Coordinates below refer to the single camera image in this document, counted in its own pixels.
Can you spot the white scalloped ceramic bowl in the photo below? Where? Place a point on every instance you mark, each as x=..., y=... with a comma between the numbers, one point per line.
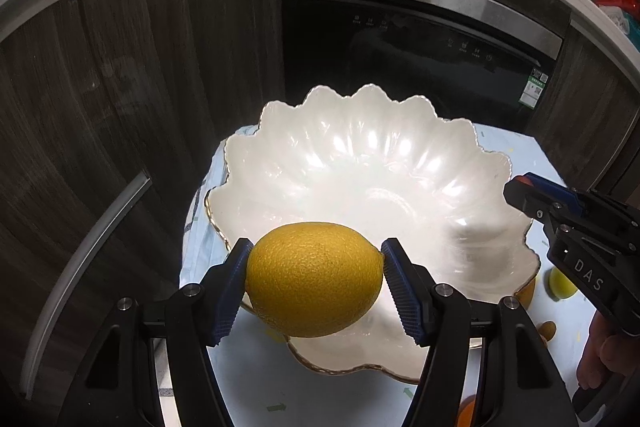
x=384, y=169

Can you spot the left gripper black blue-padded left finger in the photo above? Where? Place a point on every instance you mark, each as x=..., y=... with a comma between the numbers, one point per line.
x=115, y=383

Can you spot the yellow-brown mango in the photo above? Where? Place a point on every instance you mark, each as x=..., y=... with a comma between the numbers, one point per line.
x=546, y=330

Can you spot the orange fruit at bottom edge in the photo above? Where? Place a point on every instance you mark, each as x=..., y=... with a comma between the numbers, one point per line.
x=466, y=412

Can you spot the person's right hand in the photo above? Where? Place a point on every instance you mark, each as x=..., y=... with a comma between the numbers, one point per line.
x=606, y=350

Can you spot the green round fruit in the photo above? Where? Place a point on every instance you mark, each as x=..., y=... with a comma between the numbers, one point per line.
x=559, y=287

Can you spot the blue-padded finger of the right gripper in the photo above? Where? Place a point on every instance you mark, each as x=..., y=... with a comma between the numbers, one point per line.
x=555, y=191

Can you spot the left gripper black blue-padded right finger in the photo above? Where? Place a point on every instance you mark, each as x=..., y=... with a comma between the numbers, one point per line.
x=518, y=385

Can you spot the green energy label sticker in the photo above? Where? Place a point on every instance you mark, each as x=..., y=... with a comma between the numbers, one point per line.
x=535, y=84

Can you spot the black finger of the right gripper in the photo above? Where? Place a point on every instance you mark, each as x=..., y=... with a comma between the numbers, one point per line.
x=521, y=196

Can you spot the yellow lemon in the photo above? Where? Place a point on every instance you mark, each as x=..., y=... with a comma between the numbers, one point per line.
x=313, y=279

